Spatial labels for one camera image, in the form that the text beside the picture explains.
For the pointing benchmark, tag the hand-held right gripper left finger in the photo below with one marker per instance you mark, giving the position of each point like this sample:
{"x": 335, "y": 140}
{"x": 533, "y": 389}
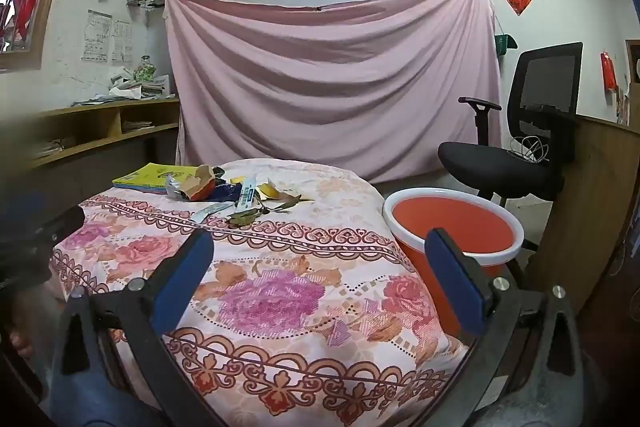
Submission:
{"x": 184, "y": 279}

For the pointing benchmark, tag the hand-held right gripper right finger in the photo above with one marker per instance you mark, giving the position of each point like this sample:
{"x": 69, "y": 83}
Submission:
{"x": 456, "y": 282}

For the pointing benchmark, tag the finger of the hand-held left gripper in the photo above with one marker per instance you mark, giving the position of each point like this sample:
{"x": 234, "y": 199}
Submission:
{"x": 55, "y": 227}

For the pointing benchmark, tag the orange bucket with white rim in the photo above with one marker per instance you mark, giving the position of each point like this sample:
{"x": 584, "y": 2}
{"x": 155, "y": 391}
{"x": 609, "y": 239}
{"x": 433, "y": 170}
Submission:
{"x": 465, "y": 219}

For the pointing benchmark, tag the white strip wrapper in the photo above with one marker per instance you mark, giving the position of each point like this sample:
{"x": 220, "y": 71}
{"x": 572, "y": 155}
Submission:
{"x": 212, "y": 210}

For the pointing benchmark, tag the brown dried leaf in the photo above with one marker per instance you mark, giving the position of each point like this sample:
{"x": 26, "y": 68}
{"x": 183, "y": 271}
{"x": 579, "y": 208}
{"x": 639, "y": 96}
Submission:
{"x": 240, "y": 219}

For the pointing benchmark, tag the silver wrapper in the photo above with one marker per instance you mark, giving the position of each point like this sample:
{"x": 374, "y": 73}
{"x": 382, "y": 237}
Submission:
{"x": 174, "y": 187}

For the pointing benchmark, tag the blue wrapper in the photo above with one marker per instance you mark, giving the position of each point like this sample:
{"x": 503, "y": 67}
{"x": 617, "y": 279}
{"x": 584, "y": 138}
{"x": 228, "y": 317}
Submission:
{"x": 225, "y": 193}

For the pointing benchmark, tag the brown cardboard piece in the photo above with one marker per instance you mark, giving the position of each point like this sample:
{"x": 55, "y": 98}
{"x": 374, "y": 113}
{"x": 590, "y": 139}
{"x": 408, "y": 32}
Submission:
{"x": 200, "y": 182}

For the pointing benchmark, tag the green and white carton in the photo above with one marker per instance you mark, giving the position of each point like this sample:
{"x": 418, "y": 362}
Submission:
{"x": 246, "y": 196}

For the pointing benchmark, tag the small yellow block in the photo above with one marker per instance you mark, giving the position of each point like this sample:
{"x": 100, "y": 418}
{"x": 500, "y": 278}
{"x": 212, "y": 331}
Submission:
{"x": 272, "y": 190}

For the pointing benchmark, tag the dried leafy twig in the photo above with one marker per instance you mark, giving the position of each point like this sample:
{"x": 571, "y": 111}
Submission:
{"x": 285, "y": 203}

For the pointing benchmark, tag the person's left hand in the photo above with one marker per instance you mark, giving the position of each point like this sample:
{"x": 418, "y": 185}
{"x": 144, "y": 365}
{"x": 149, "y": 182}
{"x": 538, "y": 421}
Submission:
{"x": 21, "y": 343}

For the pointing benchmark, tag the papers in shelf compartment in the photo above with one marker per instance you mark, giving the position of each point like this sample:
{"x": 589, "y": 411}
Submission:
{"x": 136, "y": 126}
{"x": 49, "y": 149}

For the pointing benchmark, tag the yellow book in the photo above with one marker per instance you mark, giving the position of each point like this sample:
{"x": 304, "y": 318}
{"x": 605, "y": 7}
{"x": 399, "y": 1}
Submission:
{"x": 145, "y": 177}

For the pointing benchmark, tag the floral printed blanket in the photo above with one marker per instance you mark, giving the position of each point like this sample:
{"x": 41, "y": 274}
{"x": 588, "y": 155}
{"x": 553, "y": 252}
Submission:
{"x": 300, "y": 267}

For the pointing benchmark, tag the black office chair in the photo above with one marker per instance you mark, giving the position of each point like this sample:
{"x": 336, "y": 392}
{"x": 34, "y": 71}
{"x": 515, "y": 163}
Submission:
{"x": 495, "y": 162}

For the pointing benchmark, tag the wooden shelf unit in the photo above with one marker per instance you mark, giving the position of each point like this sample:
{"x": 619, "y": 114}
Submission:
{"x": 100, "y": 107}

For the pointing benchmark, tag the pile of papers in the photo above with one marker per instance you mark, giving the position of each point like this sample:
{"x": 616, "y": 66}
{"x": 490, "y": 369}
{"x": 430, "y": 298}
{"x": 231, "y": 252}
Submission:
{"x": 130, "y": 89}

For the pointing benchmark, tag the wooden cabinet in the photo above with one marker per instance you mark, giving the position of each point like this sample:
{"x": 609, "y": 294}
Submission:
{"x": 595, "y": 187}

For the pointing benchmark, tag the glass jar with green contents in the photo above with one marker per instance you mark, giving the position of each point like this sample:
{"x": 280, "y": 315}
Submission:
{"x": 145, "y": 71}

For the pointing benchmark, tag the pink hanging sheet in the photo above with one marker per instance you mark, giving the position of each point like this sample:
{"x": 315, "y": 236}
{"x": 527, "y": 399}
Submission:
{"x": 325, "y": 82}

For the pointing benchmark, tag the green hanging bag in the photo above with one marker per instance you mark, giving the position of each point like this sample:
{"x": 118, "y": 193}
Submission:
{"x": 505, "y": 44}

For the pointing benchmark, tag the red hanging packet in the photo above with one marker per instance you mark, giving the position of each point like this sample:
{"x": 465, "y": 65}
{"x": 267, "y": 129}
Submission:
{"x": 609, "y": 72}

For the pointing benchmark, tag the large white wall calendar sheet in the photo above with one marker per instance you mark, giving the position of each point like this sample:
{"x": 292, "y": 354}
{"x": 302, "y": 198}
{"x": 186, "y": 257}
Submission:
{"x": 96, "y": 36}

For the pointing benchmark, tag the small white wall calendar sheet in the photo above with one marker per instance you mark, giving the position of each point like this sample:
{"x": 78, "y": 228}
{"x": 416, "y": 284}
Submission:
{"x": 121, "y": 42}

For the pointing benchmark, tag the wooden door frame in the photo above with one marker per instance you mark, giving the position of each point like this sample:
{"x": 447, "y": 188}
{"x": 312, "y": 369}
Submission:
{"x": 631, "y": 57}

